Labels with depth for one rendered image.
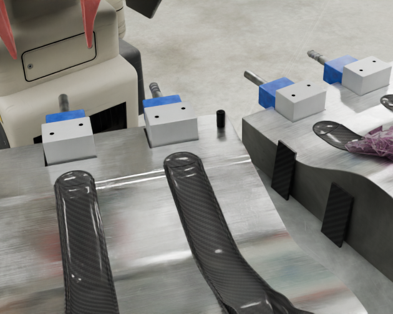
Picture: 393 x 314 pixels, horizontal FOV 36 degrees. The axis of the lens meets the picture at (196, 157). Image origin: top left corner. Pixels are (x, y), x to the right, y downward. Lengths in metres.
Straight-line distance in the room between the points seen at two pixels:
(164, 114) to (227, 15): 2.55
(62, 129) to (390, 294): 0.36
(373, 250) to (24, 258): 0.33
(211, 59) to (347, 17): 0.79
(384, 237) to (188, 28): 2.51
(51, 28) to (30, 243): 0.45
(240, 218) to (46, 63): 0.49
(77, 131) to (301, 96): 0.27
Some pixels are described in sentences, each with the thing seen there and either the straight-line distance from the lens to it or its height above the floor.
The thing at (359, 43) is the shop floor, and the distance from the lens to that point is 2.93.
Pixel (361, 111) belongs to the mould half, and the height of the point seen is 0.86.
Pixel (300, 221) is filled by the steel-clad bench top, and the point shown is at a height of 0.80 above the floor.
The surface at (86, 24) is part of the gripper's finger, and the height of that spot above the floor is 1.03.
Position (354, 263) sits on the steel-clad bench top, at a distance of 0.65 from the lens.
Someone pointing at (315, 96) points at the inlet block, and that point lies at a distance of 0.75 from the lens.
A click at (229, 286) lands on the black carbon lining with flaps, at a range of 0.48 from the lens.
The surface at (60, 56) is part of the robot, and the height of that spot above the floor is 0.84.
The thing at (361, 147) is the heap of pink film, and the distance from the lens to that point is 0.67.
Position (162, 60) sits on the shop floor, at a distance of 2.76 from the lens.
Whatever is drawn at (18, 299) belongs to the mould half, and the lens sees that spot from 0.52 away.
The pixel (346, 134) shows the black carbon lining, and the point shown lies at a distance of 0.73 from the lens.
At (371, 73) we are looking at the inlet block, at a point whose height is 0.88.
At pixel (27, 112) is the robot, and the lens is 0.93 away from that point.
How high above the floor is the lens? 1.26
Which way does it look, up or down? 36 degrees down
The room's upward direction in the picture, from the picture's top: 3 degrees counter-clockwise
